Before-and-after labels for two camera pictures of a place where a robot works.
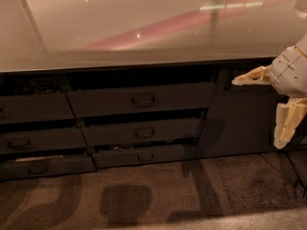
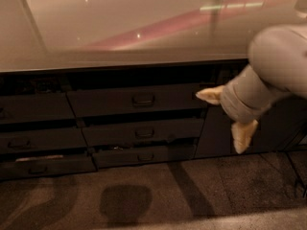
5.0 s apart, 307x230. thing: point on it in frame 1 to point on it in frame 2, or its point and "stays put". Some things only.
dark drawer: (143, 100) stays put
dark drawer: (129, 156) stays put
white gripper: (290, 72) to (232, 103)
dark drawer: (45, 166) stays put
